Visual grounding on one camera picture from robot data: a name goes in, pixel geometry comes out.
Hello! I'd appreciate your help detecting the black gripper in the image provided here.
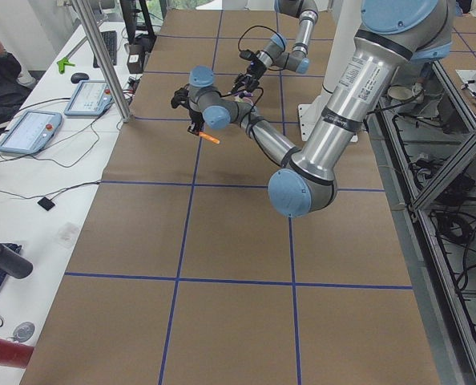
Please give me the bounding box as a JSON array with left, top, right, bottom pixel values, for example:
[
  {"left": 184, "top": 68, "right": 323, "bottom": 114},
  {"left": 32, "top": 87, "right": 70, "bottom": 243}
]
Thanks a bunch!
[
  {"left": 188, "top": 108, "right": 204, "bottom": 136},
  {"left": 232, "top": 63, "right": 265, "bottom": 93}
]

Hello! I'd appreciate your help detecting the orange highlighter pen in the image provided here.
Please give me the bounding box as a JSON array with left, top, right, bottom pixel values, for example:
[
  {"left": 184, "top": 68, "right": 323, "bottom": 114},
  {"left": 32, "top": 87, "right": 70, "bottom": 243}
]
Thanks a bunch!
[{"left": 199, "top": 132, "right": 220, "bottom": 144}]

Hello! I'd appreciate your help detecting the purple marker pen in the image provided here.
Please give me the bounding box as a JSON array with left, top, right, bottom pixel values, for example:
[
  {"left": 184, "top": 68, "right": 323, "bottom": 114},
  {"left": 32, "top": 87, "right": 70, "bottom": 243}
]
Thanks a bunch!
[{"left": 233, "top": 91, "right": 253, "bottom": 99}]

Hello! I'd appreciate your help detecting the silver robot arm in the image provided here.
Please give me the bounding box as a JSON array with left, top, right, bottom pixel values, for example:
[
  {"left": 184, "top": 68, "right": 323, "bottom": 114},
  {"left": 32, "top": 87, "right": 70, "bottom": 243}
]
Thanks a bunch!
[
  {"left": 230, "top": 0, "right": 319, "bottom": 95},
  {"left": 184, "top": 1, "right": 455, "bottom": 217}
]

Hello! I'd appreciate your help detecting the black box with label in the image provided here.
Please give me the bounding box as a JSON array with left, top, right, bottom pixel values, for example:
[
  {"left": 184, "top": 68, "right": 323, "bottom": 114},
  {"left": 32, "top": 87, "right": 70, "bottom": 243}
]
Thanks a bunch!
[{"left": 127, "top": 44, "right": 145, "bottom": 74}]

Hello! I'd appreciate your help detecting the far teach pendant tablet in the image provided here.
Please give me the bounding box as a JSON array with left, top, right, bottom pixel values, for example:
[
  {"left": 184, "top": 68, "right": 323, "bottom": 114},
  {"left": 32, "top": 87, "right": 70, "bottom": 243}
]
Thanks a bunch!
[{"left": 64, "top": 80, "right": 113, "bottom": 118}]

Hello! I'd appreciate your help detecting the teach pendant tablet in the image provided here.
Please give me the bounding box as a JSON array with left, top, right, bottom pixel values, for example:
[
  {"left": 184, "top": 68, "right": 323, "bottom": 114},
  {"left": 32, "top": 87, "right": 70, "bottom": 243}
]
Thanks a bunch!
[
  {"left": 64, "top": 80, "right": 113, "bottom": 118},
  {"left": 0, "top": 111, "right": 63, "bottom": 155}
]

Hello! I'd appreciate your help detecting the black keyboard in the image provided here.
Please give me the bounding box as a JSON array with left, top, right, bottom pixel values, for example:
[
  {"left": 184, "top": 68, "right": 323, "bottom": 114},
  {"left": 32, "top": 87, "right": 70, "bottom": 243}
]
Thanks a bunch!
[{"left": 100, "top": 30, "right": 118, "bottom": 66}]

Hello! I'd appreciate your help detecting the black computer mouse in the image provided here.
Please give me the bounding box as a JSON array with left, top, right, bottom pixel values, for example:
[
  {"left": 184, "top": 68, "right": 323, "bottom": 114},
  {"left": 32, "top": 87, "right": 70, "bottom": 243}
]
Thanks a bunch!
[{"left": 71, "top": 72, "right": 90, "bottom": 84}]

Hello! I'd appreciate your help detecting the green plastic clamp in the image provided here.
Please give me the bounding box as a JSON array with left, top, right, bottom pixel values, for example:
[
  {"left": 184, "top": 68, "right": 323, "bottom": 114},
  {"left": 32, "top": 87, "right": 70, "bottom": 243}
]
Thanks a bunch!
[{"left": 56, "top": 56, "right": 75, "bottom": 75}]

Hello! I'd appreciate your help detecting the near teach pendant tablet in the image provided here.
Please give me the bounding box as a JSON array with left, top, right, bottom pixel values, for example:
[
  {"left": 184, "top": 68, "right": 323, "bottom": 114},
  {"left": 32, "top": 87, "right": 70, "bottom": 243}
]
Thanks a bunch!
[{"left": 0, "top": 111, "right": 63, "bottom": 155}]

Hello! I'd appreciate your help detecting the small black square device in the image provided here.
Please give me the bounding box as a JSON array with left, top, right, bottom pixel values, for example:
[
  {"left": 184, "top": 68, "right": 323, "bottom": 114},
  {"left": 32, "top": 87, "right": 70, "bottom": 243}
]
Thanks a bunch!
[{"left": 37, "top": 197, "right": 55, "bottom": 211}]

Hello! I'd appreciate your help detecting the black water bottle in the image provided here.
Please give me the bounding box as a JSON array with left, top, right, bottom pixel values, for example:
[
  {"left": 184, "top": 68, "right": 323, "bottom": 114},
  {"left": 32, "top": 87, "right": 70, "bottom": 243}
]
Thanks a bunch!
[{"left": 0, "top": 243, "right": 33, "bottom": 279}]

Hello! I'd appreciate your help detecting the round metal lid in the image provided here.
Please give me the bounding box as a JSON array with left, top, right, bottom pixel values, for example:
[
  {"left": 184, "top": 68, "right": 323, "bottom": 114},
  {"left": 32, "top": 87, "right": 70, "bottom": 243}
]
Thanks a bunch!
[{"left": 11, "top": 322, "right": 35, "bottom": 343}]

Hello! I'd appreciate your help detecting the red bottle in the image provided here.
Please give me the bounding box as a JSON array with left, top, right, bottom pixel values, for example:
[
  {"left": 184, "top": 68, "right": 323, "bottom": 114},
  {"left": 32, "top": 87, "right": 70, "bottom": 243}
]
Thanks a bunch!
[{"left": 0, "top": 338, "right": 34, "bottom": 369}]

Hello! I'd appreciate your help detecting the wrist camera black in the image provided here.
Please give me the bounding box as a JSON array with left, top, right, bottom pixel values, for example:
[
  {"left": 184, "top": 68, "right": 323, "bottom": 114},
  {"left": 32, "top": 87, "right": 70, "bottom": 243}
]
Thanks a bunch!
[
  {"left": 239, "top": 50, "right": 256, "bottom": 62},
  {"left": 171, "top": 87, "right": 189, "bottom": 109}
]

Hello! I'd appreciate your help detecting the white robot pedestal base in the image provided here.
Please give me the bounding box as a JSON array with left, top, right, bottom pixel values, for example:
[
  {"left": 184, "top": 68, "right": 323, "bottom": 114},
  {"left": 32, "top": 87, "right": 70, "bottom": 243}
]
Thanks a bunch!
[{"left": 298, "top": 0, "right": 361, "bottom": 141}]

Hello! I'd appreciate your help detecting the aluminium frame post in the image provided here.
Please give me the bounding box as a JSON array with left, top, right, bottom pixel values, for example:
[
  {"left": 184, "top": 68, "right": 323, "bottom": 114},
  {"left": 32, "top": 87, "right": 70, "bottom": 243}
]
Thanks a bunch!
[{"left": 72, "top": 0, "right": 131, "bottom": 123}]

